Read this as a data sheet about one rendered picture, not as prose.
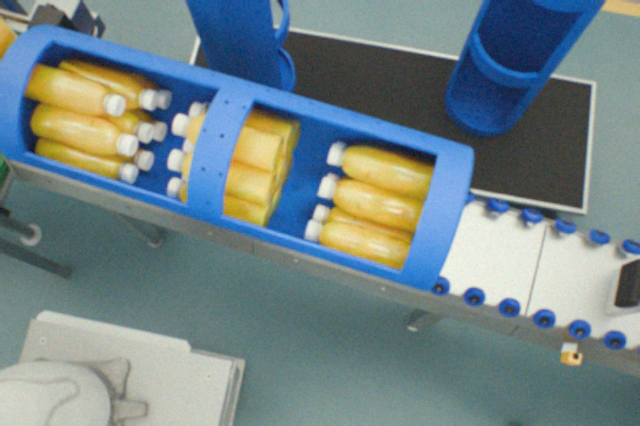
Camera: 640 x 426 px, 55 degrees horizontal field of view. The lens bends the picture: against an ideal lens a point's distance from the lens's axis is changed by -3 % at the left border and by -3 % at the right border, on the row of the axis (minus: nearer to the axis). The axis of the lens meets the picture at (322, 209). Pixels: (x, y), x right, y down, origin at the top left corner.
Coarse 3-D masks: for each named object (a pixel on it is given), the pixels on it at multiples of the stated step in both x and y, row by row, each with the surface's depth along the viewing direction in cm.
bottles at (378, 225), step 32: (96, 64) 130; (160, 96) 129; (128, 128) 124; (160, 128) 132; (64, 160) 123; (96, 160) 122; (128, 160) 129; (288, 160) 129; (320, 192) 122; (352, 192) 120; (384, 192) 120; (256, 224) 120; (320, 224) 121; (352, 224) 121; (384, 224) 123; (416, 224) 119; (384, 256) 117
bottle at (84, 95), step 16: (32, 80) 116; (48, 80) 116; (64, 80) 116; (80, 80) 116; (96, 80) 118; (32, 96) 118; (48, 96) 117; (64, 96) 116; (80, 96) 115; (96, 96) 116; (80, 112) 117; (96, 112) 117
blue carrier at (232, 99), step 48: (48, 48) 124; (96, 48) 116; (0, 96) 112; (192, 96) 133; (240, 96) 112; (288, 96) 116; (0, 144) 117; (144, 144) 137; (384, 144) 128; (432, 144) 111; (144, 192) 116; (192, 192) 112; (288, 192) 134; (432, 192) 106; (288, 240) 114; (432, 240) 106
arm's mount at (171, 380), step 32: (32, 320) 116; (32, 352) 114; (64, 352) 114; (96, 352) 114; (128, 352) 114; (160, 352) 114; (128, 384) 113; (160, 384) 113; (192, 384) 113; (224, 384) 113; (160, 416) 111; (192, 416) 111; (224, 416) 117
